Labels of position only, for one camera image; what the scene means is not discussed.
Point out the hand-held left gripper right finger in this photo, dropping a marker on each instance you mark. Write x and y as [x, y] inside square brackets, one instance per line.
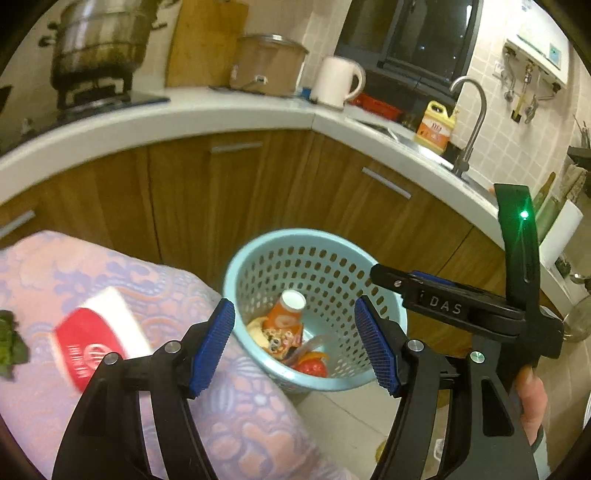
[376, 350]

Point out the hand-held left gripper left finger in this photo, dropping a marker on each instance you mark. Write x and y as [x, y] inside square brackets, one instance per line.
[214, 346]

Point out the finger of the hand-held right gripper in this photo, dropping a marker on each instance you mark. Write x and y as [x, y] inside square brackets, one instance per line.
[438, 300]

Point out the orange white snack packet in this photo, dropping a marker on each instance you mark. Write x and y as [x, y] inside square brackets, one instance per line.
[272, 344]

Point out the light blue plastic basket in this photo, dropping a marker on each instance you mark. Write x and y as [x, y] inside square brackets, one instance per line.
[272, 374]

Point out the red plastic bag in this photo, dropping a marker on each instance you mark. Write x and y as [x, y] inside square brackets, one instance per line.
[314, 368]

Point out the orange paper cup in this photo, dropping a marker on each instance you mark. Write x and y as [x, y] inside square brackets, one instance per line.
[286, 318]

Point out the red paper cup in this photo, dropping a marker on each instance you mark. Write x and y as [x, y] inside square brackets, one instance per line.
[87, 341]

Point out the person's right hand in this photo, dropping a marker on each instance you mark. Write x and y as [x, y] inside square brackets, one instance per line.
[533, 401]

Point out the wooden cabinet door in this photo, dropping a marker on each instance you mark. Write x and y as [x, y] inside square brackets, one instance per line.
[485, 258]
[207, 194]
[92, 207]
[351, 207]

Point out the paper towel roll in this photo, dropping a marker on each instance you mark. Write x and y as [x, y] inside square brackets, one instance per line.
[561, 235]

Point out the floral pink blanket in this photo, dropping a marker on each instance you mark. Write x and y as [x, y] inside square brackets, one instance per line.
[258, 415]

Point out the steel sink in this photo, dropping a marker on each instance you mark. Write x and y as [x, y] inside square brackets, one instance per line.
[415, 143]

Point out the steel faucet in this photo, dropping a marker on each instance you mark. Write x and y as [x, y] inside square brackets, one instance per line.
[475, 124]

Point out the yellow detergent bottle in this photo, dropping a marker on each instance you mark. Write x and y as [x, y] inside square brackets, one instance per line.
[434, 131]

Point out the water heater pipes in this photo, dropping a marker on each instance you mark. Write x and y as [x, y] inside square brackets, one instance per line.
[526, 97]

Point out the red plastic tray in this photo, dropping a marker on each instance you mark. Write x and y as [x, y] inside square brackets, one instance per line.
[378, 107]

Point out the green leafy vegetable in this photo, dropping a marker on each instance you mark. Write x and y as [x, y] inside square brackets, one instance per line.
[11, 344]

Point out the white water heater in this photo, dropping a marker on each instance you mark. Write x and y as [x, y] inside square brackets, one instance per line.
[540, 46]

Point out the white electric kettle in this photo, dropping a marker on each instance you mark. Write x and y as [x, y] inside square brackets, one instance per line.
[332, 83]

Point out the black gas stove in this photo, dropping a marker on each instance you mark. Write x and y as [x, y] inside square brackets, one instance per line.
[138, 98]

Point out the dark window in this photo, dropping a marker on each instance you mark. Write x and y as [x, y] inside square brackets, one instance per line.
[415, 37]

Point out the brown rice cooker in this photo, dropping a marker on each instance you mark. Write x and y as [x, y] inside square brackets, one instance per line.
[268, 64]

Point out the wooden cutting board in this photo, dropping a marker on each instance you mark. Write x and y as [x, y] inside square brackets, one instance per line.
[203, 41]

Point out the steel steamer pot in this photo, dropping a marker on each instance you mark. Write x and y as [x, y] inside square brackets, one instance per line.
[101, 46]

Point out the wall utensil rack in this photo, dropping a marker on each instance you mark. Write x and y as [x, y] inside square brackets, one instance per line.
[579, 157]

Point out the white wall socket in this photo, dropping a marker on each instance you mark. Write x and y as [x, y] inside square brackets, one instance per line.
[497, 69]

